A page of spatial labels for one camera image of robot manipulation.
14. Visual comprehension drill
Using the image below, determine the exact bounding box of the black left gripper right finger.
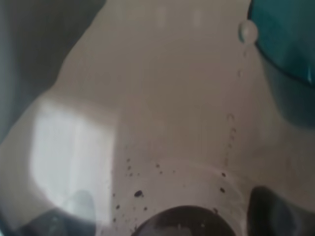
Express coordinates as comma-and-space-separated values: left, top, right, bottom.
247, 186, 315, 236

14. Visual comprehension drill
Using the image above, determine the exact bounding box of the teal translucent cup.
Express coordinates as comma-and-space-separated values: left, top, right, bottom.
247, 0, 315, 87

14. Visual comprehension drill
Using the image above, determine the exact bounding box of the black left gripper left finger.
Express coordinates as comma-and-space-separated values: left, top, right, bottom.
14, 189, 96, 236

